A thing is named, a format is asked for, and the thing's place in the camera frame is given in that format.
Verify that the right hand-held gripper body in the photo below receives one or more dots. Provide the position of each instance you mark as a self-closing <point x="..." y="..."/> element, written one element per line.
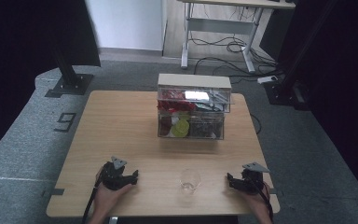
<point x="252" y="180"/>

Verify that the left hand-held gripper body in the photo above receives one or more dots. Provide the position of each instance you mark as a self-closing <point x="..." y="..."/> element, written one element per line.
<point x="112" y="179"/>

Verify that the person's right hand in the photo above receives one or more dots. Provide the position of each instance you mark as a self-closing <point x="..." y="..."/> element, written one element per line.
<point x="254" y="202"/>

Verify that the clear glass cup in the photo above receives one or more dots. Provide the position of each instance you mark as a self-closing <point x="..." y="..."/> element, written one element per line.
<point x="190" y="182"/>

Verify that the black tape strip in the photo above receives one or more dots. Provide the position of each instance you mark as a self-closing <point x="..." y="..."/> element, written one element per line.
<point x="57" y="191"/>

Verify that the pile of dark packets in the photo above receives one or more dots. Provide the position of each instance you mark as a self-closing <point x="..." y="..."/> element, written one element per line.
<point x="206" y="128"/>

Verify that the dark red packet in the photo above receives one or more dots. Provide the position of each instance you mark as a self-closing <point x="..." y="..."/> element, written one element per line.
<point x="164" y="125"/>

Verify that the green round container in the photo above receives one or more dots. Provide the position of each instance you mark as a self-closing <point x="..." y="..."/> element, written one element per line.
<point x="180" y="128"/>

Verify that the clear acrylic drawer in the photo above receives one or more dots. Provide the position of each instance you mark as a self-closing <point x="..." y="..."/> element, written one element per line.
<point x="195" y="99"/>
<point x="191" y="127"/>

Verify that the pile of grey packets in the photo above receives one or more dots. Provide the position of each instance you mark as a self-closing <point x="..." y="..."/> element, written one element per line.
<point x="215" y="100"/>

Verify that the pile of red packets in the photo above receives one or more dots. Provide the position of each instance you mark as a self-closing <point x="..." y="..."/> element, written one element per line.
<point x="174" y="102"/>

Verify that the white packet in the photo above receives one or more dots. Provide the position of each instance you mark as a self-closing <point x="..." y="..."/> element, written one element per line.
<point x="196" y="95"/>

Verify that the white power strip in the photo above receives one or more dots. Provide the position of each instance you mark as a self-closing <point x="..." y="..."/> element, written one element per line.
<point x="267" y="79"/>

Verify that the black metal stand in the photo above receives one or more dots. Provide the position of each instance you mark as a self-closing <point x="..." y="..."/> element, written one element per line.
<point x="70" y="77"/>
<point x="287" y="84"/>

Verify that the clear drawer cabinet beige top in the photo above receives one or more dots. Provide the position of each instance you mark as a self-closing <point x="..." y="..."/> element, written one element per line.
<point x="194" y="81"/>

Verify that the black curtain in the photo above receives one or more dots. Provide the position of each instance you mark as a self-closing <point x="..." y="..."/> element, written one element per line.
<point x="338" y="77"/>
<point x="28" y="46"/>

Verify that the white desk frame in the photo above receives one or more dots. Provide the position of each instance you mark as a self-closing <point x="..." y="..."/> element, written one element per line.
<point x="217" y="25"/>

